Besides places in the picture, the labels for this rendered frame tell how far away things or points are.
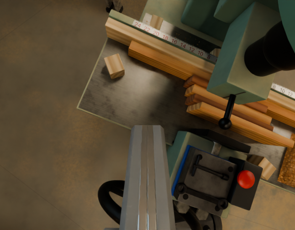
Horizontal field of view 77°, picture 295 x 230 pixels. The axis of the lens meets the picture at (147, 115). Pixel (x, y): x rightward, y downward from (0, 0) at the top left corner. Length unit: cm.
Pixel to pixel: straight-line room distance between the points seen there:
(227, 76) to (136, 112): 21
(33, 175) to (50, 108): 45
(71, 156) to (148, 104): 102
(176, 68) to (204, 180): 23
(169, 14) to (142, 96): 29
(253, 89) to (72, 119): 120
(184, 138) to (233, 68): 16
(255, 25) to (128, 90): 26
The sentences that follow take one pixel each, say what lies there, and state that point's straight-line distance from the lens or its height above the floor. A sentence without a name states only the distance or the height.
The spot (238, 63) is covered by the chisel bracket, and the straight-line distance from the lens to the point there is 31.
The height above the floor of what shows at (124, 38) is 93.
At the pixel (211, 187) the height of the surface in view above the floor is 100.
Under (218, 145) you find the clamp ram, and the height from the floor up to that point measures 96.
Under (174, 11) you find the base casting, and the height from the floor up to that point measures 80.
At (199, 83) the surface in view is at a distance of 40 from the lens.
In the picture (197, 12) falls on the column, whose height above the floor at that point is 87.
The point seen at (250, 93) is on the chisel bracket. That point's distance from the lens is 31.
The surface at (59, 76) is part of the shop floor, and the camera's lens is 143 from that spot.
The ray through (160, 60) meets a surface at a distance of 41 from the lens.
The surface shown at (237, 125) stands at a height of 97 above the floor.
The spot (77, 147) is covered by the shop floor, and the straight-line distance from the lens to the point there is 136.
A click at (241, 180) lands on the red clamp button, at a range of 36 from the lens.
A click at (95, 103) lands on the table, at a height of 90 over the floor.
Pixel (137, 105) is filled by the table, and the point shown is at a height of 90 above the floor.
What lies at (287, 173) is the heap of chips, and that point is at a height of 91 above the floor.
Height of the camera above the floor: 131
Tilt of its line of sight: 82 degrees down
